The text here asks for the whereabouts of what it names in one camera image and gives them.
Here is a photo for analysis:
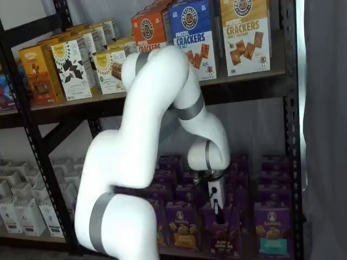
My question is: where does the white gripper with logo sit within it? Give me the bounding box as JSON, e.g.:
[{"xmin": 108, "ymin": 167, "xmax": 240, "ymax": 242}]
[{"xmin": 208, "ymin": 178, "xmax": 226, "ymax": 226}]

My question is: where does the purple Annie's box orange patch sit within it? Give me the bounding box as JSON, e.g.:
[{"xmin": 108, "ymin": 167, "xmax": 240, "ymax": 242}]
[
  {"xmin": 181, "ymin": 172, "xmax": 198, "ymax": 186},
  {"xmin": 175, "ymin": 184, "xmax": 204, "ymax": 204},
  {"xmin": 165, "ymin": 201, "xmax": 202, "ymax": 251}
]

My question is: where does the purple Annie's box green patch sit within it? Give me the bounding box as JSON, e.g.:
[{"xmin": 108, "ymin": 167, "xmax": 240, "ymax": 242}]
[
  {"xmin": 153, "ymin": 170, "xmax": 178, "ymax": 187},
  {"xmin": 147, "ymin": 186, "xmax": 174, "ymax": 203},
  {"xmin": 155, "ymin": 200, "xmax": 169, "ymax": 248},
  {"xmin": 158, "ymin": 155, "xmax": 183, "ymax": 173}
]

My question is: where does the purple Annie's box teal patch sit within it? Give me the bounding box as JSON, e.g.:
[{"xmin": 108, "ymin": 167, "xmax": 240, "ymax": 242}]
[
  {"xmin": 257, "ymin": 185, "xmax": 291, "ymax": 206},
  {"xmin": 254, "ymin": 203, "xmax": 293, "ymax": 258},
  {"xmin": 259, "ymin": 170, "xmax": 290, "ymax": 187},
  {"xmin": 261, "ymin": 155, "xmax": 288, "ymax": 172}
]

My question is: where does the brown upper shelf board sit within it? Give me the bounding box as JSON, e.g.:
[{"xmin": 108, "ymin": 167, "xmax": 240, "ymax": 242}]
[{"xmin": 29, "ymin": 69, "xmax": 287, "ymax": 112}]

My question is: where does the gold pretzel crackers box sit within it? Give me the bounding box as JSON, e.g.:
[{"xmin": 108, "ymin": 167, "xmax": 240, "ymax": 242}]
[{"xmin": 220, "ymin": 0, "xmax": 272, "ymax": 77}]

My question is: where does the yellow Simple Mills bar box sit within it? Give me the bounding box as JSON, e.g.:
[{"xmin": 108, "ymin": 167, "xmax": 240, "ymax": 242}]
[
  {"xmin": 107, "ymin": 36, "xmax": 138, "ymax": 54},
  {"xmin": 93, "ymin": 50, "xmax": 127, "ymax": 95}
]

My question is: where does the blue pretzel crackers box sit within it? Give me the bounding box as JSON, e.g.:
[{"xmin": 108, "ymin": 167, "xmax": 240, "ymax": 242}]
[{"xmin": 162, "ymin": 0, "xmax": 217, "ymax": 81}]

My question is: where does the orange pretzel crackers box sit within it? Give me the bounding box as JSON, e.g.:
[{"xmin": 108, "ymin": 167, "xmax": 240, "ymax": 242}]
[
  {"xmin": 131, "ymin": 10, "xmax": 168, "ymax": 55},
  {"xmin": 138, "ymin": 0, "xmax": 174, "ymax": 17}
]

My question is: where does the white Simple Mills sweet thins box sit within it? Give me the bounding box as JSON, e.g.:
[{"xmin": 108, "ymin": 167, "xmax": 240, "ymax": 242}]
[
  {"xmin": 102, "ymin": 18, "xmax": 118, "ymax": 46},
  {"xmin": 91, "ymin": 25, "xmax": 108, "ymax": 52},
  {"xmin": 50, "ymin": 40, "xmax": 92, "ymax": 101},
  {"xmin": 77, "ymin": 31, "xmax": 98, "ymax": 92}
]

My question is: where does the orange brown snack box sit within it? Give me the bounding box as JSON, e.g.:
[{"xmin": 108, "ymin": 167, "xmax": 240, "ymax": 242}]
[
  {"xmin": 36, "ymin": 32, "xmax": 68, "ymax": 47},
  {"xmin": 18, "ymin": 44, "xmax": 65, "ymax": 106},
  {"xmin": 63, "ymin": 23, "xmax": 90, "ymax": 36}
]

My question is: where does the blue purple snack box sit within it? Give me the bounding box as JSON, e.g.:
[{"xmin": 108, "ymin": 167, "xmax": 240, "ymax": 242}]
[{"xmin": 0, "ymin": 73, "xmax": 17, "ymax": 111}]

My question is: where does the black metal shelving rack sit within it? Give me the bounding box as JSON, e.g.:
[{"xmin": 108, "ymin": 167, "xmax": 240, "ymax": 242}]
[{"xmin": 0, "ymin": 0, "xmax": 306, "ymax": 260}]

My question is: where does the plain fabric side curtain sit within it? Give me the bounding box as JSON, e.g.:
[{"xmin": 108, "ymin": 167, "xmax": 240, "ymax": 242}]
[{"xmin": 303, "ymin": 0, "xmax": 347, "ymax": 260}]

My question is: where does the white carton with dark label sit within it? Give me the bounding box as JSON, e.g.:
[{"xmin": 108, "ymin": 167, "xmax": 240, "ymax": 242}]
[
  {"xmin": 0, "ymin": 169, "xmax": 22, "ymax": 185},
  {"xmin": 15, "ymin": 197, "xmax": 47, "ymax": 236},
  {"xmin": 39, "ymin": 199, "xmax": 66, "ymax": 238},
  {"xmin": 61, "ymin": 181, "xmax": 81, "ymax": 203},
  {"xmin": 10, "ymin": 181, "xmax": 36, "ymax": 202},
  {"xmin": 0, "ymin": 180, "xmax": 14, "ymax": 201},
  {"xmin": 53, "ymin": 158, "xmax": 75, "ymax": 171},
  {"xmin": 0, "ymin": 197, "xmax": 23, "ymax": 234},
  {"xmin": 63, "ymin": 167, "xmax": 86, "ymax": 184},
  {"xmin": 31, "ymin": 183, "xmax": 55, "ymax": 203},
  {"xmin": 23, "ymin": 172, "xmax": 44, "ymax": 185},
  {"xmin": 0, "ymin": 159, "xmax": 28, "ymax": 173}
]

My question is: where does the white cartons group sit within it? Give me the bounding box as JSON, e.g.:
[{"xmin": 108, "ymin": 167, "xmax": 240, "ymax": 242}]
[{"xmin": 0, "ymin": 107, "xmax": 71, "ymax": 246}]

